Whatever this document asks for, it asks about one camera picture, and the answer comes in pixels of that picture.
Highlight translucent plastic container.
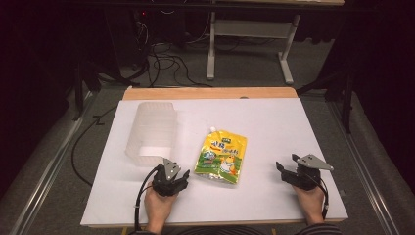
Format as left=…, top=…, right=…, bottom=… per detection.
left=124, top=101, right=178, bottom=167

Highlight thin black floor cable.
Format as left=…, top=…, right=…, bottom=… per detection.
left=70, top=106, right=117, bottom=188

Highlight dark computer tower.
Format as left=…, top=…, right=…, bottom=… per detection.
left=105, top=8, right=152, bottom=68

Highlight yellow spout pouch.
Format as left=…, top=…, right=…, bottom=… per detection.
left=194, top=125, right=249, bottom=186

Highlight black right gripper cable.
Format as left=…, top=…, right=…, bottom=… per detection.
left=311, top=175, right=330, bottom=220

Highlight black metal stand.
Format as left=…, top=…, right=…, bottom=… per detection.
left=296, top=63, right=357, bottom=135
left=71, top=57, right=103, bottom=122

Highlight person's left hand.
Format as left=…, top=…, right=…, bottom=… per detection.
left=144, top=182, right=179, bottom=227

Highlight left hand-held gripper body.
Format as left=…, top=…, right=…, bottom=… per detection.
left=151, top=157, right=184, bottom=198

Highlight person's right hand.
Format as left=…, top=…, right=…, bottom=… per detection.
left=292, top=184, right=326, bottom=226

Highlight white metal desk frame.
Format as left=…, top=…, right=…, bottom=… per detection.
left=206, top=0, right=346, bottom=86

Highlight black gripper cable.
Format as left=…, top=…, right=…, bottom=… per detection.
left=133, top=164, right=164, bottom=233
left=311, top=175, right=330, bottom=220

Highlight tangled black floor cables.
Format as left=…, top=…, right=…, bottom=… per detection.
left=130, top=9, right=214, bottom=89

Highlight person's striped right sleeve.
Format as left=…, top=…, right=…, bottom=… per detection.
left=293, top=222, right=345, bottom=235

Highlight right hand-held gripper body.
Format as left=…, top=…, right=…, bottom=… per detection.
left=280, top=153, right=335, bottom=192

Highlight white table sheet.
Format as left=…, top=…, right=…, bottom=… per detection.
left=79, top=98, right=349, bottom=227

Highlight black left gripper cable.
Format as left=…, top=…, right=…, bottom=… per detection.
left=133, top=164, right=164, bottom=233

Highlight metal floor rail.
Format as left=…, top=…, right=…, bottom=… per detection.
left=326, top=97, right=394, bottom=235
left=9, top=90, right=96, bottom=235

